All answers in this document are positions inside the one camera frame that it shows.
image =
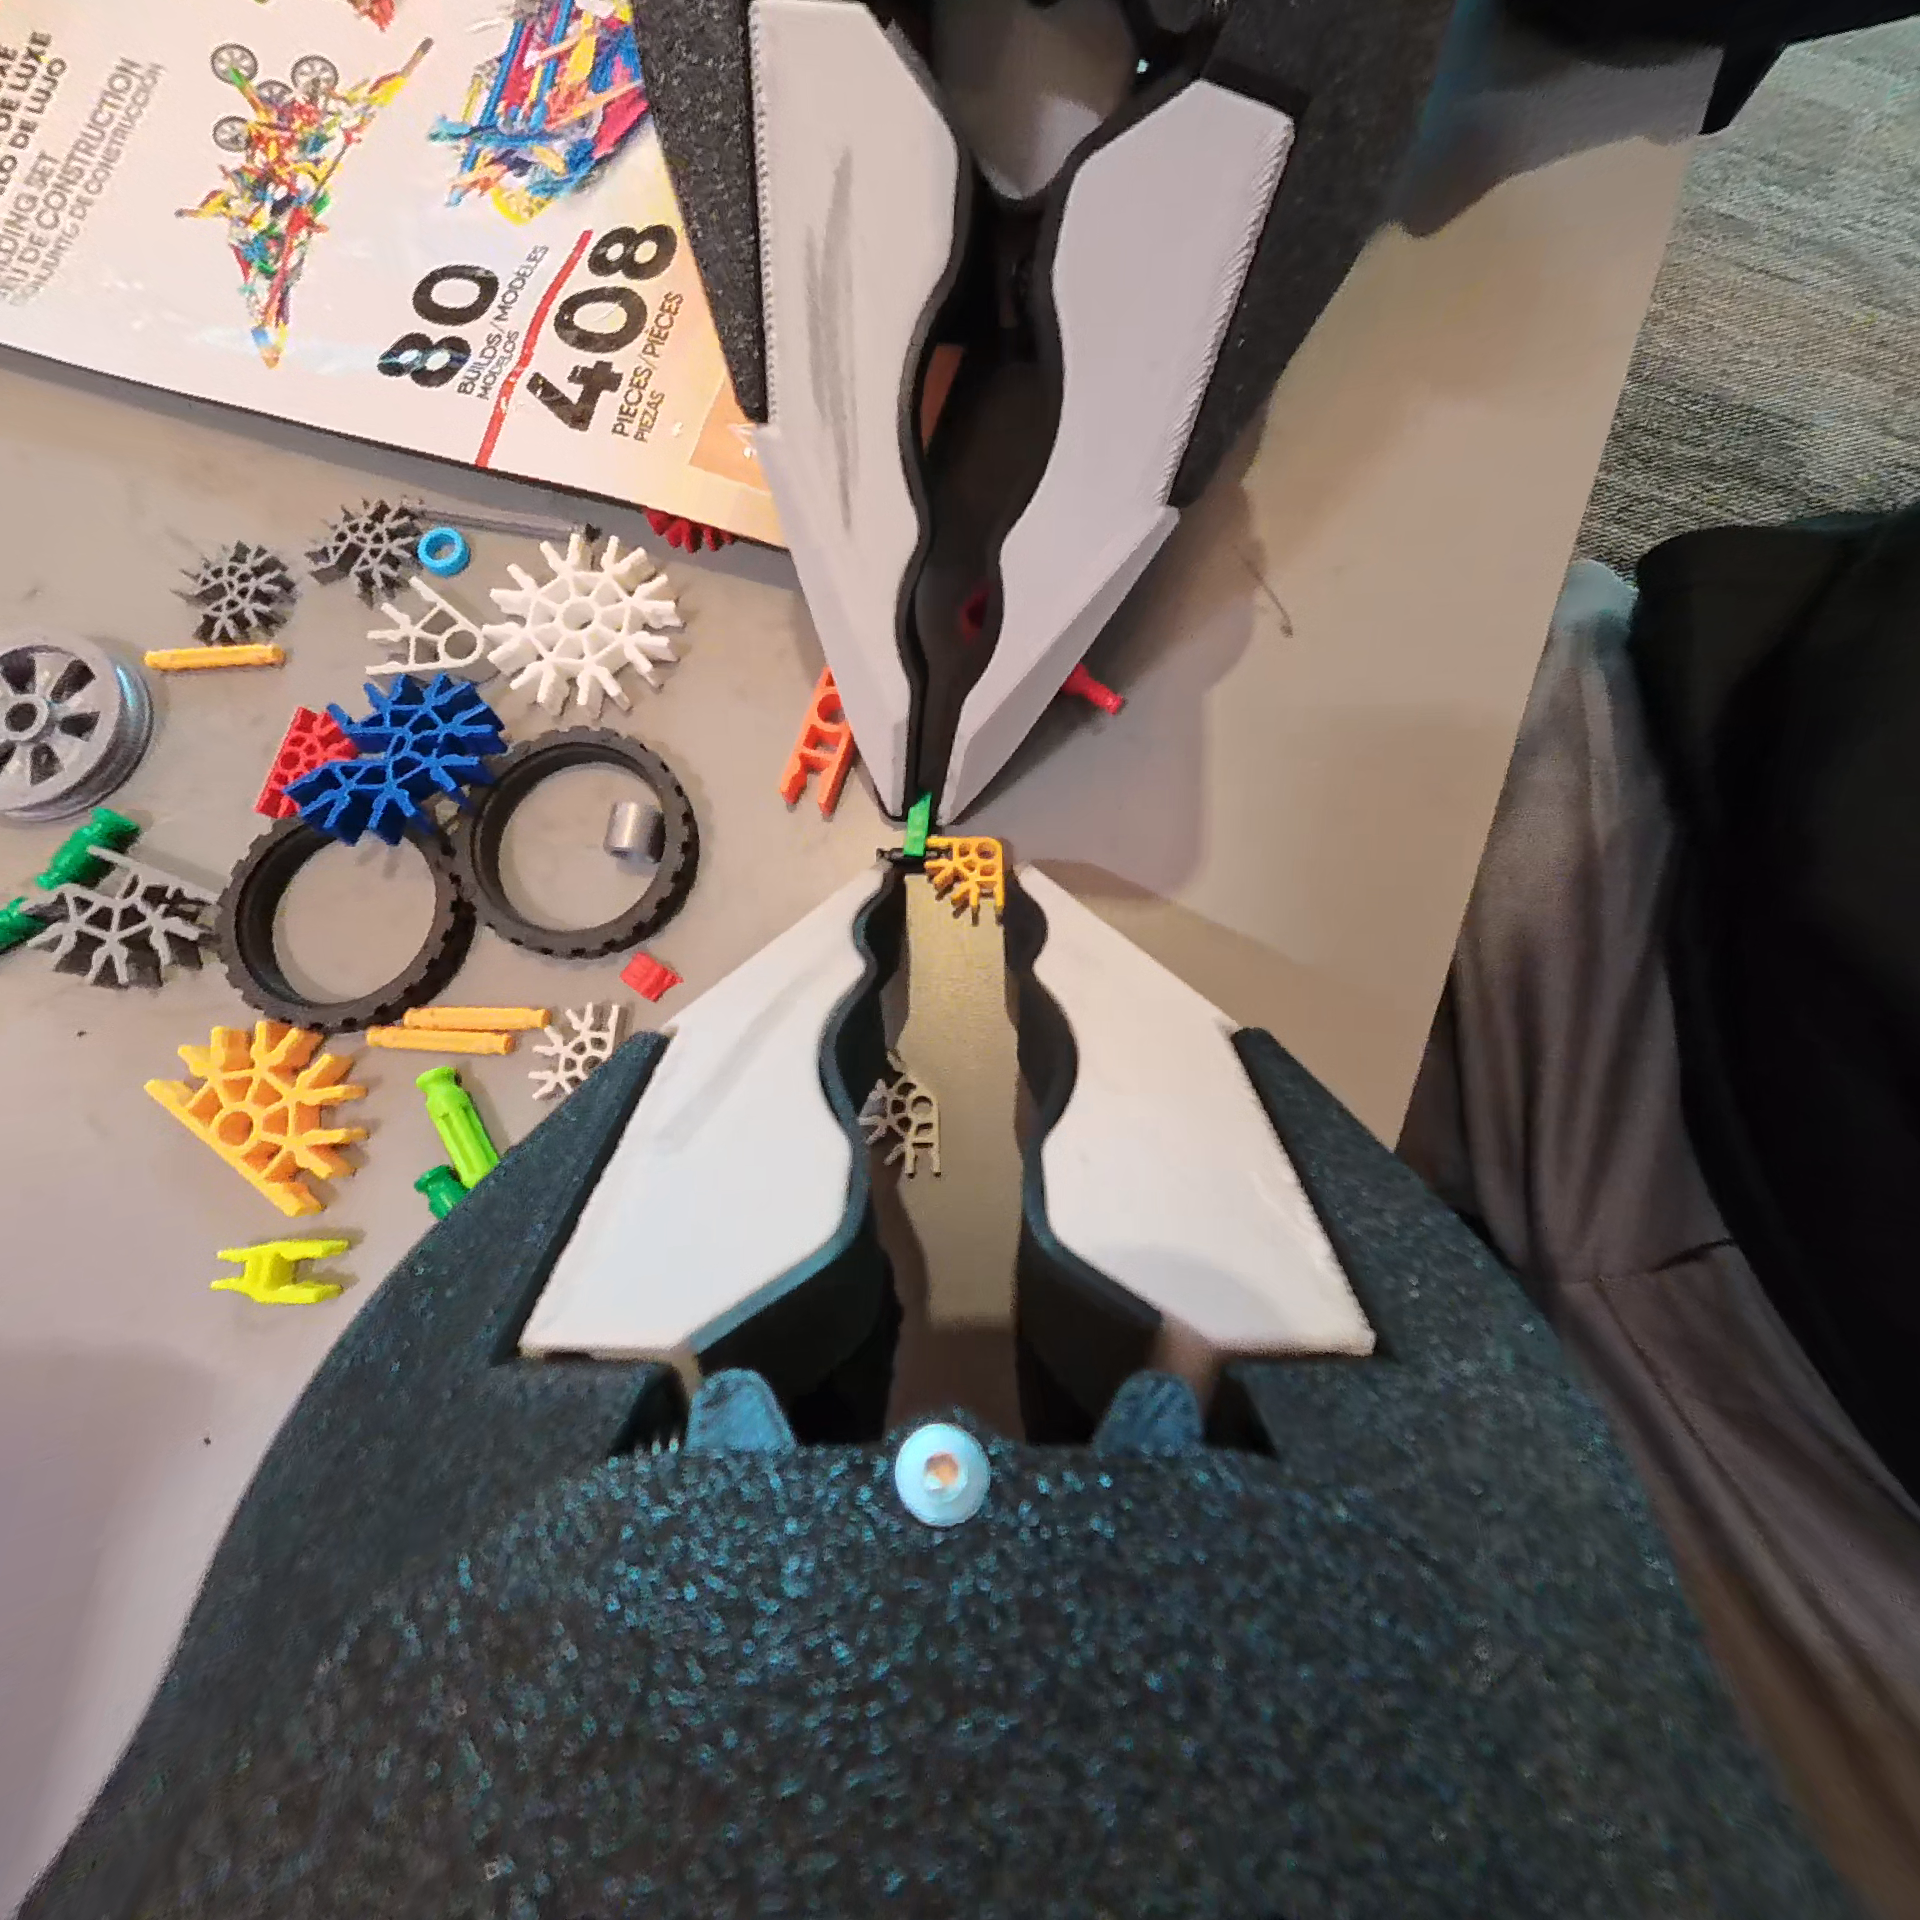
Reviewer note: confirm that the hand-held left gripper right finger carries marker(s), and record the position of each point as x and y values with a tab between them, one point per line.
1201	1186

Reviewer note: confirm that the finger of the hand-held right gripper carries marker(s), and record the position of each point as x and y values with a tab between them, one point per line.
1154	300
840	226

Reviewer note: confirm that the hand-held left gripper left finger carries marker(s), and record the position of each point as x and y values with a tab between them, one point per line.
704	1186

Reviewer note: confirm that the light grey fan connector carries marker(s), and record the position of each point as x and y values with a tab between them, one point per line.
909	1118

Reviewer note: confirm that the small yellow connector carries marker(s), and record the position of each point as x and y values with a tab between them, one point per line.
968	874

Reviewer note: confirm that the printed toy packaging bag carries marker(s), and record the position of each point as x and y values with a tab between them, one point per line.
301	300

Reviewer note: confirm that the small light grey connector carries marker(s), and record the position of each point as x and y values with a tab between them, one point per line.
578	1047

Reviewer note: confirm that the small red clip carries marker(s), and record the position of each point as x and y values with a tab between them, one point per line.
649	979

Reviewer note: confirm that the lime green rod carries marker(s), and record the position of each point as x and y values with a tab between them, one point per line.
451	1118

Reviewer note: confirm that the short dark green rod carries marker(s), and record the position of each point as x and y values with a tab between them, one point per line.
440	1195
82	850
15	927

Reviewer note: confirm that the yellow rod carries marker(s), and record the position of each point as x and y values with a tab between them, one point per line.
481	1018
435	1039
216	656

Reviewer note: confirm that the red snowflake connector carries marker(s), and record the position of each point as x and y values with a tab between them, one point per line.
681	530

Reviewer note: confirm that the silver spacer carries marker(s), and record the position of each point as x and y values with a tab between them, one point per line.
631	834

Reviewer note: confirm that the red connector with rod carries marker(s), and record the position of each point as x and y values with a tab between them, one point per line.
1096	692

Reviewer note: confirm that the person's grey trousers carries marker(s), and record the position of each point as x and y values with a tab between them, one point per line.
1576	1050

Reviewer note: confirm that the black rubber tyre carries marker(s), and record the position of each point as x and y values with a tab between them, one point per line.
474	850
241	932

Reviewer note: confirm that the thin grey rod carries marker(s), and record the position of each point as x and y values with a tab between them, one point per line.
523	523

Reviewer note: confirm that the lime clip connector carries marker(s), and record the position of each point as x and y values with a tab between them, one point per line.
278	1271

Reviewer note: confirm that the yellow fan connector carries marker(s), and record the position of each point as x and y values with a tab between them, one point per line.
255	1110

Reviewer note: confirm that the orange connector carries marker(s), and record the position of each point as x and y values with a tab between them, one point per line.
818	744

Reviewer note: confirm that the white snowflake connector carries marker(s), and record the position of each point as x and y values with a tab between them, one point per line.
585	622

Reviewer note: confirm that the blue snowflake connector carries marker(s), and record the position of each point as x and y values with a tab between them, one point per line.
390	758

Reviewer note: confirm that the dark grey snowflake connector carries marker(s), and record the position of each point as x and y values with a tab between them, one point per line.
365	548
235	592

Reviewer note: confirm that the white fan connector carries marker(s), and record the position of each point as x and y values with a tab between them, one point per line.
435	639

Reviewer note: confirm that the red fan connector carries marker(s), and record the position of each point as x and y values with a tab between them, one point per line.
301	764

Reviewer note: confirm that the dark grey fan connector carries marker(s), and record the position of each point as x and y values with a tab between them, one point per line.
128	922

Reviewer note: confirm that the person's black top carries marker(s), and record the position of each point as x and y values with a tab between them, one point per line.
1800	902

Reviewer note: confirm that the grey wheel hub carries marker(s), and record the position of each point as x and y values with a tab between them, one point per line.
30	722

